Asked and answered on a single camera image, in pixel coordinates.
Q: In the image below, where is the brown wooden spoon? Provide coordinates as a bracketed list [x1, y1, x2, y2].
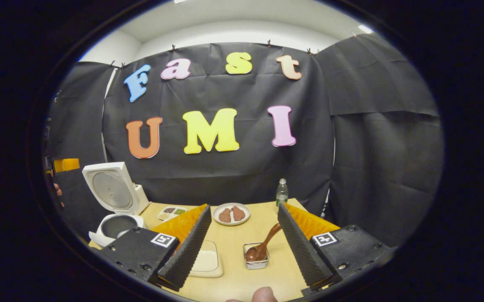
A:
[245, 223, 282, 263]

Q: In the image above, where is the white rice cooker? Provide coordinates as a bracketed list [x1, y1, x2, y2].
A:
[83, 161, 150, 248]

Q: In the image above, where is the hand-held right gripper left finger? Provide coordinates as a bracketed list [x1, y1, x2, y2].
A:
[99, 204, 212, 292]

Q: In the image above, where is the black backdrop cloth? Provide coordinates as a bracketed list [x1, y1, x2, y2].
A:
[45, 33, 445, 248]

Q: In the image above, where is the white divided condiment dish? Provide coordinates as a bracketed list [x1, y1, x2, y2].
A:
[157, 206, 187, 221]

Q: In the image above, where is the grey round plate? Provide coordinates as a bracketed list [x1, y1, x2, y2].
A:
[213, 203, 251, 226]

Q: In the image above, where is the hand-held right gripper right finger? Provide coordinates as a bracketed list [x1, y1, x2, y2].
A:
[278, 203, 396, 291]

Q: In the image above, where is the clear water bottle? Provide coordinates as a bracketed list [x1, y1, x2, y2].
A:
[276, 178, 289, 208]

